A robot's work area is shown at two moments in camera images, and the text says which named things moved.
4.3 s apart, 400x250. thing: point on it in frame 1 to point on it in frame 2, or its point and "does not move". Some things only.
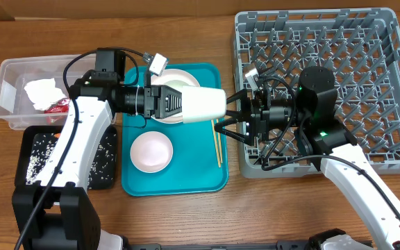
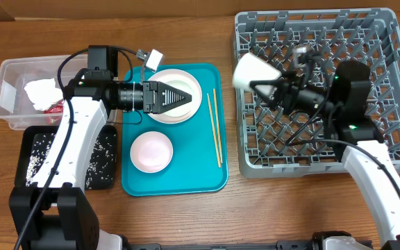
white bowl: x=151 y=152 does not move
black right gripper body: x=269 y=118 to x=310 y=101
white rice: x=101 y=168 does not move
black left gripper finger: x=169 y=95 does not move
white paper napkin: x=43 y=92 does not move
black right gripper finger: x=219 y=127 to x=276 y=98
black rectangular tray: x=36 y=144 does not move
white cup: x=201 y=103 to x=249 y=68
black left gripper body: x=139 y=101 does not move
